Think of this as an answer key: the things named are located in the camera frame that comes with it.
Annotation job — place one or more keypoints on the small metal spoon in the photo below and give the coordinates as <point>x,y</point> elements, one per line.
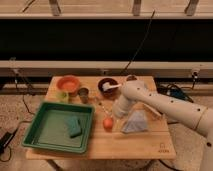
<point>104,109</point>

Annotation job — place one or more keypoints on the blue black device with cables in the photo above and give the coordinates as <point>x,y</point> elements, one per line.
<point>173,90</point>

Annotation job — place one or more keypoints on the orange apple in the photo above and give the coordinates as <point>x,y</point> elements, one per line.
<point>108,123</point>

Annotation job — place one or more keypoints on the dark brown bowl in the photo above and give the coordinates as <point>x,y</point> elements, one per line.
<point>110,93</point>

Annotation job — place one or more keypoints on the blue grey cloth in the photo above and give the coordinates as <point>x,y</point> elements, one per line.
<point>137,122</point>

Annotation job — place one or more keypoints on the white spoon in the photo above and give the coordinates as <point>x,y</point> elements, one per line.
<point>107,86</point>

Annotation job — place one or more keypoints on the green plastic tray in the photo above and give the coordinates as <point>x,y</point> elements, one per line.
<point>48,129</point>

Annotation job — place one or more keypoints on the black white brush block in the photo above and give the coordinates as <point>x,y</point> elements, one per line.
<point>154,111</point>

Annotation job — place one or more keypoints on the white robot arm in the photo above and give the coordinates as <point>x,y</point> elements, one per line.
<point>194,116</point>

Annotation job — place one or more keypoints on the green sponge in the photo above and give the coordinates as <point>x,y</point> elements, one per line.
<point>74,127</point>

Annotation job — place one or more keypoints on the small brown cup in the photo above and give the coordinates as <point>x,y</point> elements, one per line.
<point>131,78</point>

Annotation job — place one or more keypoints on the small grey metal cup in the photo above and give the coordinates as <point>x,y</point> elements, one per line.
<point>83,95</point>

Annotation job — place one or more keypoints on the orange bowl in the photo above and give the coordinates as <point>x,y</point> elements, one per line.
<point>69,84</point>

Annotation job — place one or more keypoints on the light green cup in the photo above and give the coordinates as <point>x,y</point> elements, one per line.
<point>63,96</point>

